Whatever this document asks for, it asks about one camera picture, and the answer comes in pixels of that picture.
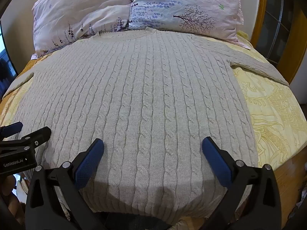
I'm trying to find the pink floral pillow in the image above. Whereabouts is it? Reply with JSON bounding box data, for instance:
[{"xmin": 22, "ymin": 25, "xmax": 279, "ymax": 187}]
[{"xmin": 31, "ymin": 0, "xmax": 133, "ymax": 59}]

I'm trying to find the grey cable knit sweater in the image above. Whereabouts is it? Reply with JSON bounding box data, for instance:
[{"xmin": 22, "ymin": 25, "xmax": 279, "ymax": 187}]
[{"xmin": 1, "ymin": 29, "xmax": 289, "ymax": 218}]

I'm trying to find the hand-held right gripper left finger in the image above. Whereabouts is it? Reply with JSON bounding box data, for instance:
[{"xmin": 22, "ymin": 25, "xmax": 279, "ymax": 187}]
[{"xmin": 24, "ymin": 138, "xmax": 106, "ymax": 230}]

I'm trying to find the blue tree print pillow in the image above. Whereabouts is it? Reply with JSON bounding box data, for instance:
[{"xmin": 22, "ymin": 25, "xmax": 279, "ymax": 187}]
[{"xmin": 128, "ymin": 0, "xmax": 251, "ymax": 49}]

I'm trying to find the dark window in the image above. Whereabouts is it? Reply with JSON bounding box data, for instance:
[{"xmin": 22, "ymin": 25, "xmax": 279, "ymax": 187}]
[{"xmin": 0, "ymin": 21, "xmax": 19, "ymax": 95}]

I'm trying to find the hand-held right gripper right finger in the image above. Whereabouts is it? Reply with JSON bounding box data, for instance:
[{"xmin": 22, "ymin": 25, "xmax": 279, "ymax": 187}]
[{"xmin": 201, "ymin": 136, "xmax": 285, "ymax": 230}]

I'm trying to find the wooden glass door cabinet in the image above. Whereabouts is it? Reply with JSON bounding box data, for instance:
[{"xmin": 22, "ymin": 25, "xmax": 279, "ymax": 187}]
[{"xmin": 254, "ymin": 0, "xmax": 307, "ymax": 84}]

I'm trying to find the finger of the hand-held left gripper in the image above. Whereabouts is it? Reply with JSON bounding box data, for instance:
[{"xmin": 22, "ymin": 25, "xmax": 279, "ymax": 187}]
[
  {"xmin": 0, "ymin": 122, "xmax": 24, "ymax": 140},
  {"xmin": 5, "ymin": 126, "xmax": 52, "ymax": 150}
]

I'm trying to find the wooden headboard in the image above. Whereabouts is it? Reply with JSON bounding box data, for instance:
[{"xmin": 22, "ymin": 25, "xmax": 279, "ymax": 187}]
[{"xmin": 248, "ymin": 0, "xmax": 268, "ymax": 47}]

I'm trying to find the yellow patterned bed sheet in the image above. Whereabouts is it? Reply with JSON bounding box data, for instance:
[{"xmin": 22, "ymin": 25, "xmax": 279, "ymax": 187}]
[{"xmin": 0, "ymin": 30, "xmax": 307, "ymax": 230}]

